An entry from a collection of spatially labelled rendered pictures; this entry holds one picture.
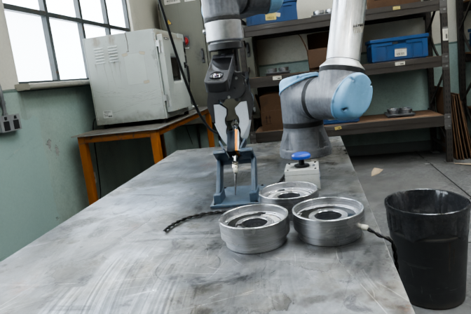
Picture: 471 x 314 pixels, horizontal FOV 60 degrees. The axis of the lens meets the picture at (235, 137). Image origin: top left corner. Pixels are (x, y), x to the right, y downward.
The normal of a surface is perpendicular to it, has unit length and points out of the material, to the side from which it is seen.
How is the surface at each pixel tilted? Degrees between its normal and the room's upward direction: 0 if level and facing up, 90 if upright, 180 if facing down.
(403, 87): 90
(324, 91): 73
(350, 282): 0
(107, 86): 90
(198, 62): 90
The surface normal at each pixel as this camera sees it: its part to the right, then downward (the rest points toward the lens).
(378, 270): -0.12, -0.98
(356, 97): 0.57, 0.18
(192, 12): -0.18, 0.17
